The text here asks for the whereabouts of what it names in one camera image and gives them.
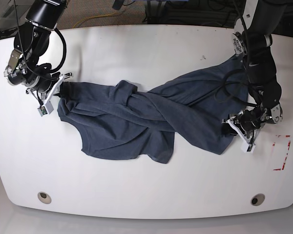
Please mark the dark blue T-shirt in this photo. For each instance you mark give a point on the dark blue T-shirt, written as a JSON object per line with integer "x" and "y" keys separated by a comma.
{"x": 120, "y": 123}

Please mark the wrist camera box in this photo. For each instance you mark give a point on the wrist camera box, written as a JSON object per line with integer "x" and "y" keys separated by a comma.
{"x": 45, "y": 109}
{"x": 248, "y": 148}

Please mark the red tape rectangle marking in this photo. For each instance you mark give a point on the red tape rectangle marking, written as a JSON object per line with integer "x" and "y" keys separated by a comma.
{"x": 280, "y": 151}

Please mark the right table cable grommet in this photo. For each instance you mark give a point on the right table cable grommet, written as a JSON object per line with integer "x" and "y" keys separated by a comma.
{"x": 258, "y": 199}

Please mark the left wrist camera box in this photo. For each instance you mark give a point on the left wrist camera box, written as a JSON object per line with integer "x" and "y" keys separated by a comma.
{"x": 248, "y": 148}

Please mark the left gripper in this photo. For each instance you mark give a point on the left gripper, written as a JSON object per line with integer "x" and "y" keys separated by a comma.
{"x": 241, "y": 124}

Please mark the left table cable grommet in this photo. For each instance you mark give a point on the left table cable grommet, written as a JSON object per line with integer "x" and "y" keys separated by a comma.
{"x": 44, "y": 198}

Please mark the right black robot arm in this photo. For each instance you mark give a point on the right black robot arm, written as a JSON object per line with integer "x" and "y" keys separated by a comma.
{"x": 30, "y": 43}

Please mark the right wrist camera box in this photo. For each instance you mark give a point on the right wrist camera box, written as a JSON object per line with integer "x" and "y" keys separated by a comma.
{"x": 45, "y": 109}

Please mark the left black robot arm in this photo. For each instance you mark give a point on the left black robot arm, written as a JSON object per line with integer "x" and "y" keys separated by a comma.
{"x": 252, "y": 40}

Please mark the table cable grommet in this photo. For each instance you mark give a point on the table cable grommet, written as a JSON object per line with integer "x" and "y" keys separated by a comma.
{"x": 44, "y": 198}
{"x": 258, "y": 199}

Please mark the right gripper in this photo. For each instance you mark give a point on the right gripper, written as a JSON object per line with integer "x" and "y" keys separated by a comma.
{"x": 41, "y": 87}

